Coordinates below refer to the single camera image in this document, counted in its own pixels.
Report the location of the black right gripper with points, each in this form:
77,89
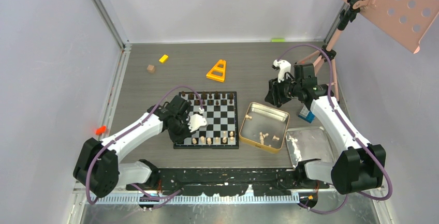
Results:
275,94

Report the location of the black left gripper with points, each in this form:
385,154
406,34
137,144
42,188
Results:
180,138

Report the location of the gold tin box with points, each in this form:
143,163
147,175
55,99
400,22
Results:
264,127

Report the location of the black white chess board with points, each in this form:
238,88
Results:
221,112

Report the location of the orange triangular plastic frame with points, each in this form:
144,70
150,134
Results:
218,71

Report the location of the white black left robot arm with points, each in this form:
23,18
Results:
99,166

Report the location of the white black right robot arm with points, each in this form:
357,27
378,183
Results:
359,165

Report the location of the blue box of bits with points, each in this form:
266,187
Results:
306,115

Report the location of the silver tin lid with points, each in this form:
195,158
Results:
309,143

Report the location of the small wooden cube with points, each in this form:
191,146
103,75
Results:
151,68

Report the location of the yellow rectangular block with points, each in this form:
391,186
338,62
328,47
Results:
164,58

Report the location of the orange red block left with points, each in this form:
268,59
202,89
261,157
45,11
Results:
101,130

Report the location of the pink music stand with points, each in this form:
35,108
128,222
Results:
405,21

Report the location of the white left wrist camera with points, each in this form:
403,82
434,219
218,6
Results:
197,120

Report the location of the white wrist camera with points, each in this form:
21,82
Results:
197,120
284,68

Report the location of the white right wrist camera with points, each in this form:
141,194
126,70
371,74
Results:
284,68

